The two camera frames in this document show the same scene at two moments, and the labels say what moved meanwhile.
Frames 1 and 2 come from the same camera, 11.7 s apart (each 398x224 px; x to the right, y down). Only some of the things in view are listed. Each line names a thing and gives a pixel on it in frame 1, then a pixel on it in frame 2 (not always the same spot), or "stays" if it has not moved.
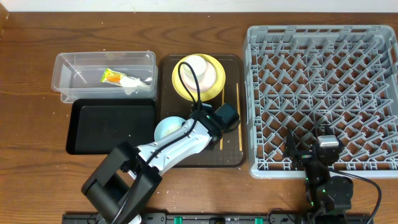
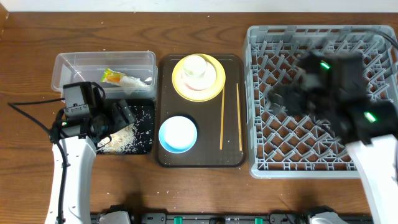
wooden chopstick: x=221 y=138 stays
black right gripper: x=291 y=150 → x=290 y=91
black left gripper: x=216 y=140 → x=115 y=115
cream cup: x=197 y=62 stays
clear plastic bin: x=105 y=74 stays
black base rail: x=219 y=218 stays
